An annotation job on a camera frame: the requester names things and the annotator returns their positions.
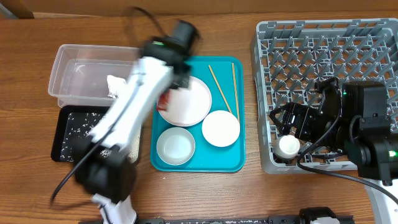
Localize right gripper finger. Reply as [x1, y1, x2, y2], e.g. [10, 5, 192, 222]
[278, 126, 295, 136]
[269, 104, 291, 128]

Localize white cup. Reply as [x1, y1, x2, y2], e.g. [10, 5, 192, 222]
[273, 135, 300, 159]

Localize red sauce packet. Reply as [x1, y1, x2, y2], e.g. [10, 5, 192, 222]
[156, 90, 170, 111]

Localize white napkin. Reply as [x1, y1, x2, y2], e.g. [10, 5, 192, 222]
[106, 75, 127, 98]

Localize grey bowl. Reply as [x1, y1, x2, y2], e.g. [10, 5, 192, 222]
[156, 127, 195, 166]

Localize white rice pile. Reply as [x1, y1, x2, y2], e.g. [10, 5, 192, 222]
[60, 112, 141, 163]

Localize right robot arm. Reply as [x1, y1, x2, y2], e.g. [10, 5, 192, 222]
[269, 78, 397, 223]

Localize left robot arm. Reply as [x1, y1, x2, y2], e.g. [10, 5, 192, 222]
[69, 21, 200, 223]

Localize left wooden chopstick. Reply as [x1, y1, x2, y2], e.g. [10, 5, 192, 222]
[208, 65, 232, 114]

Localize wooden chopstick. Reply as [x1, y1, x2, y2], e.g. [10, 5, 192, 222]
[208, 65, 232, 114]
[231, 63, 240, 123]

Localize large white plate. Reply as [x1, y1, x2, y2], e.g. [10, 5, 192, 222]
[159, 77, 212, 127]

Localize teal plastic tray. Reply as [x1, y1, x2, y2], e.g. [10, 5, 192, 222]
[150, 56, 246, 172]

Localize right wooden chopstick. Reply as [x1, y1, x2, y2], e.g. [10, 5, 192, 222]
[231, 63, 240, 123]

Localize small white plate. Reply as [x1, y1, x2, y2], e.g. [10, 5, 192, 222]
[201, 110, 240, 147]

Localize grey dish rack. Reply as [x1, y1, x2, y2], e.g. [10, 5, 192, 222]
[250, 18, 397, 174]

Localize clear plastic bin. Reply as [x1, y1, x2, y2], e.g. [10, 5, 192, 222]
[48, 44, 139, 107]

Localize black food tray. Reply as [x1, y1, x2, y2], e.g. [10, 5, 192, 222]
[50, 105, 142, 164]

